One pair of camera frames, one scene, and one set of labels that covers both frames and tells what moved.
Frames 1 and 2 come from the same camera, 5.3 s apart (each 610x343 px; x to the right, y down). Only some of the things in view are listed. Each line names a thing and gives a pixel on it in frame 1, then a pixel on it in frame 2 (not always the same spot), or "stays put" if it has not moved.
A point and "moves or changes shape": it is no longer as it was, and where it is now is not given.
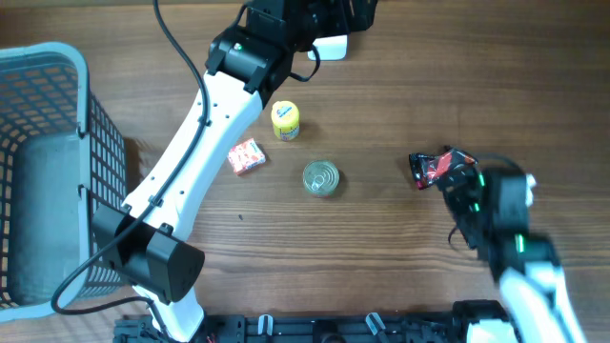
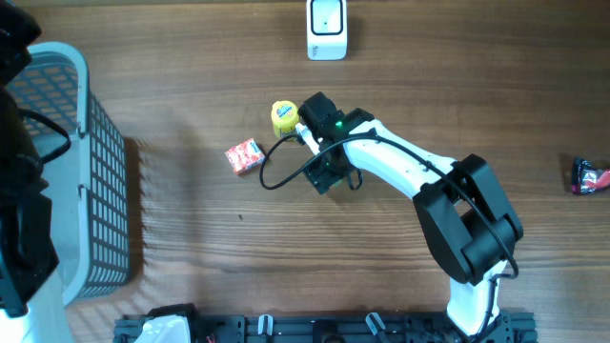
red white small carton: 245,156 stays put
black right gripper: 458,200 to 321,175
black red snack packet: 428,169 moves or changes shape
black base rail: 446,327 stays put
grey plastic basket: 62,154 stays put
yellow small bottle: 285,120 stays put
